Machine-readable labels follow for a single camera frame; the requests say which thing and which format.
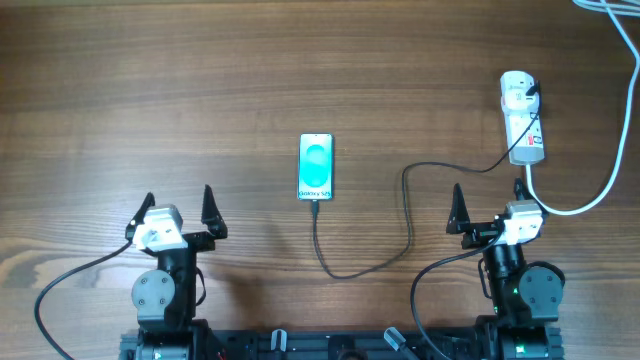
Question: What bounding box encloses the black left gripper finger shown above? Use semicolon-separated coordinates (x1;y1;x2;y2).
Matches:
125;192;155;241
201;184;228;239

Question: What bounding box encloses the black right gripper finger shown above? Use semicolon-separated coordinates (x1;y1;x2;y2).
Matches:
446;183;471;234
513;178;534;201

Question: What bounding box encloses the black USB charger cable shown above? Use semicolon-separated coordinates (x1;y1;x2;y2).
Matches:
310;80;545;280

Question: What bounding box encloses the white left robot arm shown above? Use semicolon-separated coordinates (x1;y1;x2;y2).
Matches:
119;186;228;360

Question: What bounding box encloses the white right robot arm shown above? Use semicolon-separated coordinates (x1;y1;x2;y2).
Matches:
446;179;566;360

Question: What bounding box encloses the white charger adapter plug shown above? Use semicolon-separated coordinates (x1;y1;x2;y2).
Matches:
501;86;540;115

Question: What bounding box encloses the white power strip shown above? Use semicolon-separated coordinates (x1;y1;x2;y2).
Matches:
500;70;545;166

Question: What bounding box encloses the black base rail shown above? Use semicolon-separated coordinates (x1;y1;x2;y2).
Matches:
119;326;565;360

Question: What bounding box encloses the white power strip cord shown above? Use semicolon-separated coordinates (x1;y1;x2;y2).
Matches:
524;0;640;217

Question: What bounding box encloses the white cables top corner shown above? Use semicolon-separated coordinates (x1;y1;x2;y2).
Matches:
572;0;640;17

